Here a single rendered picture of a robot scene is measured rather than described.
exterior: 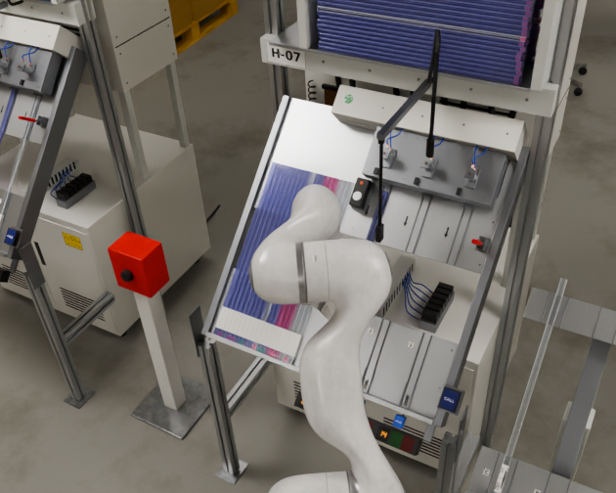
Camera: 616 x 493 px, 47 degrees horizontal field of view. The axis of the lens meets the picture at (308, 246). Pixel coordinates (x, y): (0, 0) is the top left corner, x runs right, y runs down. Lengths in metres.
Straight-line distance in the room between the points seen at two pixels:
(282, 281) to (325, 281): 0.07
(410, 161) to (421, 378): 0.54
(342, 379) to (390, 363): 0.68
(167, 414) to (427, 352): 1.27
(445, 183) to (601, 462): 1.29
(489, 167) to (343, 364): 0.80
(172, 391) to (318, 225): 1.57
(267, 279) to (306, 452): 1.53
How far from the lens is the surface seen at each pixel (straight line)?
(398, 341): 1.78
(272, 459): 2.57
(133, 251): 2.21
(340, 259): 1.10
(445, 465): 1.91
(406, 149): 1.81
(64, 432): 2.83
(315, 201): 1.19
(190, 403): 2.75
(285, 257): 1.10
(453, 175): 1.76
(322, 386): 1.12
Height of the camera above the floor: 2.12
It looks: 39 degrees down
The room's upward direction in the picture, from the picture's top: 4 degrees counter-clockwise
